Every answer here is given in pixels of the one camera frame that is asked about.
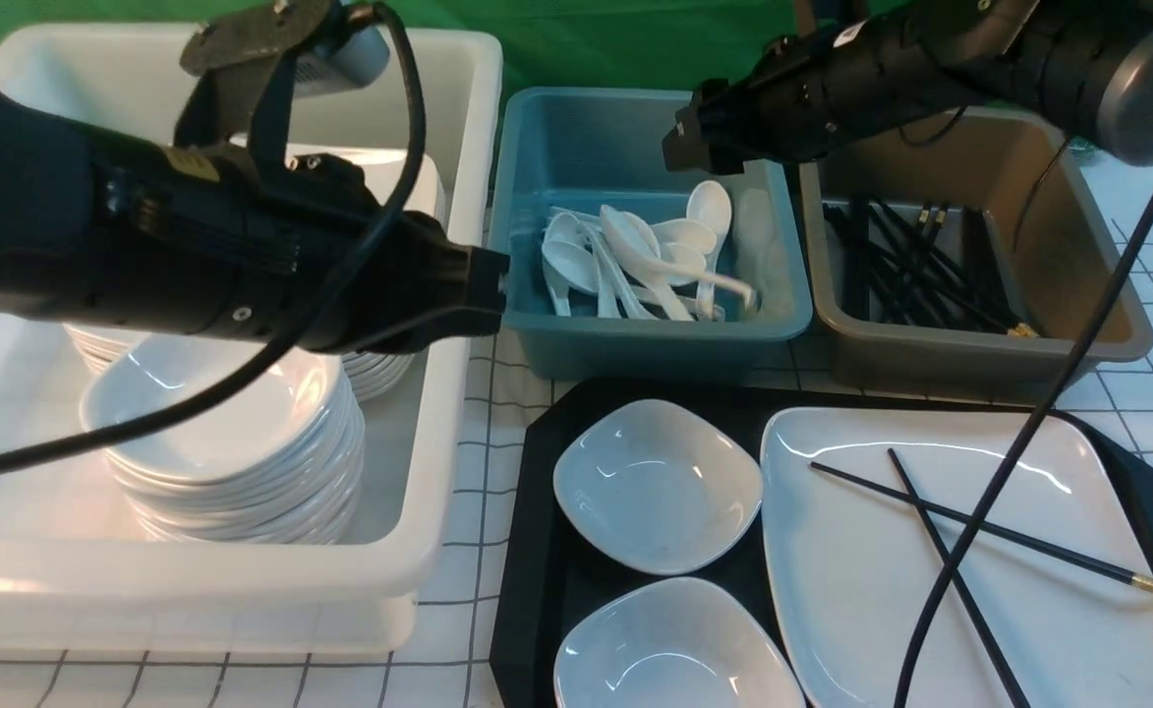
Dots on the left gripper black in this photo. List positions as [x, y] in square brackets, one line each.
[217, 245]

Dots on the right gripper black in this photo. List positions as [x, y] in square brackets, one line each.
[809, 95]

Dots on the black chopstick crossing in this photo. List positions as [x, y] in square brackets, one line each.
[986, 636]

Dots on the white bowl tray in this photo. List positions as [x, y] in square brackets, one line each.
[657, 488]
[680, 642]

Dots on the large white square plate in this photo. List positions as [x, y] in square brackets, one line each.
[850, 569]

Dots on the black chopstick gold tip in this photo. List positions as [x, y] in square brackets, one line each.
[1110, 570]

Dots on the white spoon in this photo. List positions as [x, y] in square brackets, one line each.
[625, 234]

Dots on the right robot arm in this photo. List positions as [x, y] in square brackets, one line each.
[1085, 67]

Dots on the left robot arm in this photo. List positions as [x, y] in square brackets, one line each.
[49, 173]

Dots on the stack of white square plates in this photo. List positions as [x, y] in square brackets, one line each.
[370, 375]

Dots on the brown plastic bin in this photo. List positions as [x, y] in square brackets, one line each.
[1053, 250]

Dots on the black chopsticks in brown bin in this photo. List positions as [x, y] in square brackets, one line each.
[935, 266]

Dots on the green backdrop cloth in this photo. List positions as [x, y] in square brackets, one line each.
[651, 44]

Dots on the stack of white bowls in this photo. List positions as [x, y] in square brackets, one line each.
[281, 462]

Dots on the blue plastic bin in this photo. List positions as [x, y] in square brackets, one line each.
[583, 148]

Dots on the white spoons in blue bin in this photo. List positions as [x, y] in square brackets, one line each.
[576, 255]

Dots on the large white plastic bin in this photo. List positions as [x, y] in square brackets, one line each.
[76, 570]

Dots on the checkered white tablecloth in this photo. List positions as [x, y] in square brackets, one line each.
[446, 662]

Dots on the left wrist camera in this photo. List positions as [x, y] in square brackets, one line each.
[335, 44]

